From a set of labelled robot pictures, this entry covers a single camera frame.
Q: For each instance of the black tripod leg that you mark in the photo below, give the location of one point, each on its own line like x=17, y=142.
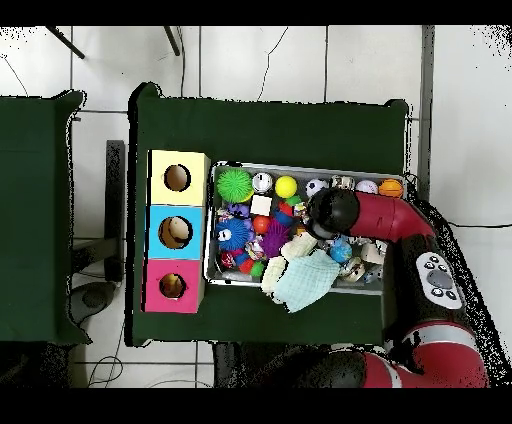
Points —
x=172, y=40
x=64, y=42

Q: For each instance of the pale yellow cloth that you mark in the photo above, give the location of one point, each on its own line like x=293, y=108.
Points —
x=292, y=248

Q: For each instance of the purple spiky toy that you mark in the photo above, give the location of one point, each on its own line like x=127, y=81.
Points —
x=274, y=238

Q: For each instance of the dark blue spiky ball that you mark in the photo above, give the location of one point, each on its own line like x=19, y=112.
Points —
x=232, y=234

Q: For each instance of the black white soccer ball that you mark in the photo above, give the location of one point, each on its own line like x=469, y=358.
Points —
x=316, y=186

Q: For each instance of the plain green spiky ball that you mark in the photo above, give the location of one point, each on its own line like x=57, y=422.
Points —
x=234, y=185

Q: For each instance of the black flat panel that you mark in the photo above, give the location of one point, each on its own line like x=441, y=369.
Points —
x=115, y=200

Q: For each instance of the dark green side table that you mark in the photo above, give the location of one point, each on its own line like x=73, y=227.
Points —
x=48, y=200

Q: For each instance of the white baseball toy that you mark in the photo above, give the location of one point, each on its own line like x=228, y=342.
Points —
x=366, y=186

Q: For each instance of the small silver can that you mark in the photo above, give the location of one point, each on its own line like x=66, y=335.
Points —
x=262, y=182

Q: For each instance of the wooden box three holes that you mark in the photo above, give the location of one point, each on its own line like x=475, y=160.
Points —
x=174, y=208

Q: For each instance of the pale wooden cube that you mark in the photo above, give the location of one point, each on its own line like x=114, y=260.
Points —
x=261, y=206

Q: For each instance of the blue globe ball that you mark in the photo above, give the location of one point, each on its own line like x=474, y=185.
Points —
x=341, y=252

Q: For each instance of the yellow ball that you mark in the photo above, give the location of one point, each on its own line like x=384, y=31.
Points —
x=286, y=186

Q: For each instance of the orange basketball toy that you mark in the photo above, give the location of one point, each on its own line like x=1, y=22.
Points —
x=391, y=188

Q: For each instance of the mint green cloth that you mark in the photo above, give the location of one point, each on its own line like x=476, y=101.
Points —
x=306, y=280

